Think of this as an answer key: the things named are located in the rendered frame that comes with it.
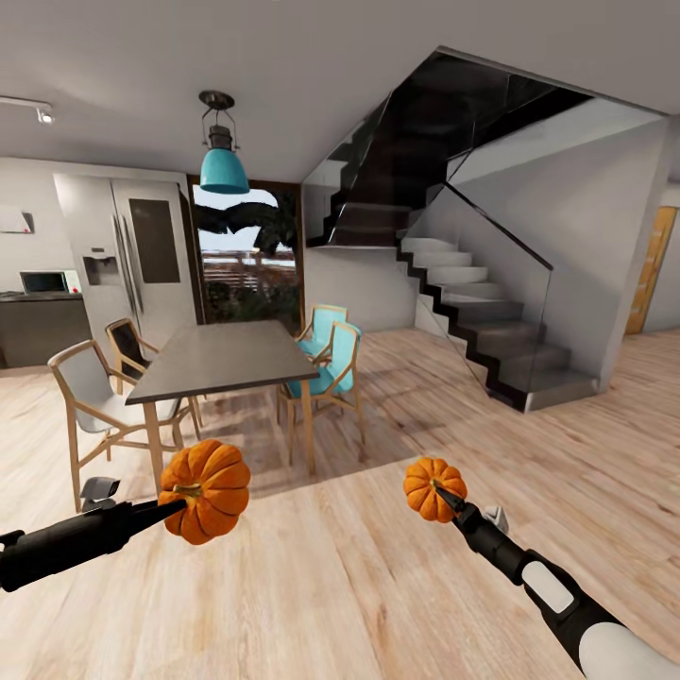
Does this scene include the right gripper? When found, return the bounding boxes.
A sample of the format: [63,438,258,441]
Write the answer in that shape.
[435,487,510,564]

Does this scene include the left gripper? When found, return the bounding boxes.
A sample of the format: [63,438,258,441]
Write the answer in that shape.
[45,500,186,573]

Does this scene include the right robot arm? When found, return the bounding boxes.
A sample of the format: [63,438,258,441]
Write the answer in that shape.
[435,487,680,680]

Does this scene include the pumpkin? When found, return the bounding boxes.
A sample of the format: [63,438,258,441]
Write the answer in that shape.
[157,439,251,545]
[403,457,468,523]

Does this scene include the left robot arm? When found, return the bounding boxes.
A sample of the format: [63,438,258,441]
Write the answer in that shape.
[0,477,186,593]

